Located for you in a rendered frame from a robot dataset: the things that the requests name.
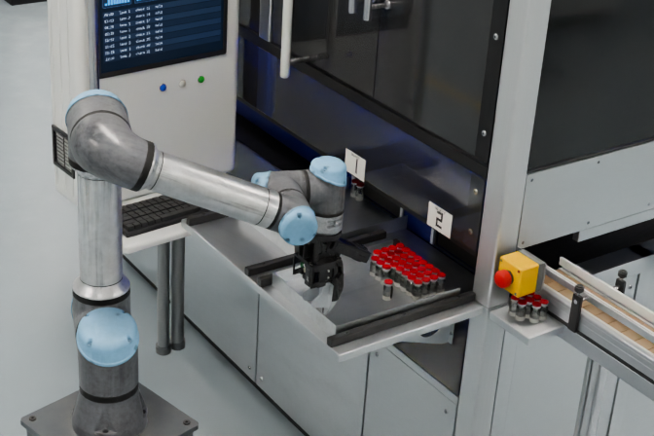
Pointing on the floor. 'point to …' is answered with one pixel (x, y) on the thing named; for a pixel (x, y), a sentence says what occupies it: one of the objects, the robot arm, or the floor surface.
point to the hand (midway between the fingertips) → (327, 308)
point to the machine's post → (506, 176)
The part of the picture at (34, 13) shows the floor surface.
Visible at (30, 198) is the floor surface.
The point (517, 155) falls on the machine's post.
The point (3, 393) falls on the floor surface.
